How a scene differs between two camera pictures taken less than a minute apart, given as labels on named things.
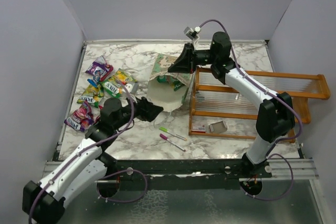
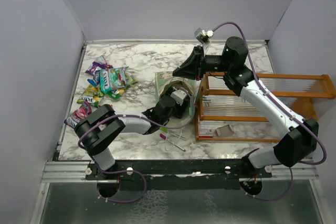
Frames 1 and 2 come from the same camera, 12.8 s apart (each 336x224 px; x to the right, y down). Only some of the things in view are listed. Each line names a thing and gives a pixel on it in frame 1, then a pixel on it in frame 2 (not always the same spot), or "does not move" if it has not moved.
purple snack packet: [101, 65] does not move
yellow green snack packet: [92, 95] does not move
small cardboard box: [218, 127] -> [224, 130]
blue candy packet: [96, 77] does not move
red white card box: [198, 127] -> [207, 133]
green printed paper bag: [162, 94] -> [165, 81]
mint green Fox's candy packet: [177, 84] -> [112, 78]
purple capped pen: [166, 138] does not move
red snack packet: [83, 117] does not move
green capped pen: [164, 129] does not move
